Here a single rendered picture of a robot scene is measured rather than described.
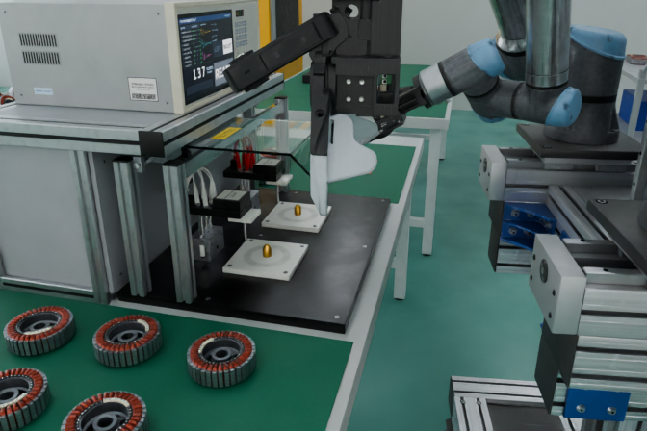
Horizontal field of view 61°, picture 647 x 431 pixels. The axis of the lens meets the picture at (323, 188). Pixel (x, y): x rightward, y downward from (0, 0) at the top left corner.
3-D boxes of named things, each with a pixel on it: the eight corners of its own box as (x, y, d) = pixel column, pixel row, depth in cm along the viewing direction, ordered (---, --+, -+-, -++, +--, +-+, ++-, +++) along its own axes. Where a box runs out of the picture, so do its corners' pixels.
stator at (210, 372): (268, 354, 95) (267, 337, 93) (234, 397, 85) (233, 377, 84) (212, 340, 99) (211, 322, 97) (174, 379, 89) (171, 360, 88)
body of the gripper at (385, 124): (360, 105, 110) (414, 77, 105) (368, 97, 118) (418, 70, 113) (378, 139, 111) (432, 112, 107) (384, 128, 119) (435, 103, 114)
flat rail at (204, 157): (283, 111, 155) (283, 100, 154) (178, 184, 99) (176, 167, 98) (279, 111, 156) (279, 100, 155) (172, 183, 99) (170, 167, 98)
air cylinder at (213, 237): (224, 247, 129) (222, 225, 127) (211, 262, 122) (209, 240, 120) (204, 244, 130) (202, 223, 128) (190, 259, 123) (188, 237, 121)
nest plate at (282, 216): (331, 210, 150) (331, 206, 149) (318, 233, 136) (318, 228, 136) (279, 205, 153) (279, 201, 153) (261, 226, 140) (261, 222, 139)
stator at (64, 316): (10, 329, 102) (5, 312, 100) (75, 315, 106) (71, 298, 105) (4, 365, 92) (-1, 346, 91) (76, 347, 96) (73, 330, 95)
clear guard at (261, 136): (347, 150, 121) (348, 124, 119) (321, 187, 99) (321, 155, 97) (211, 140, 129) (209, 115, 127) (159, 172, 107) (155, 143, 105)
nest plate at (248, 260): (308, 249, 128) (308, 244, 127) (289, 281, 114) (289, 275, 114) (247, 242, 131) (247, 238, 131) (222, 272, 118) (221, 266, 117)
